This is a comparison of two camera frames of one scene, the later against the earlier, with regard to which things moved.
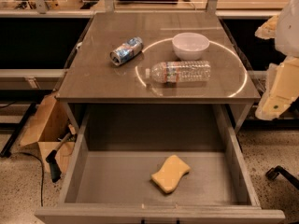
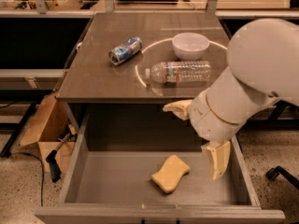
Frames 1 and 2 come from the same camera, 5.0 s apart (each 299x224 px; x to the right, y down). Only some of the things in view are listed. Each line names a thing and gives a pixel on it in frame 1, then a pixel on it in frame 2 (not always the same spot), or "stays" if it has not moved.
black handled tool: (52, 160) stays
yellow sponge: (170, 174) stays
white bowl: (190, 46) stays
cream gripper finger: (268, 30) → (206, 123)
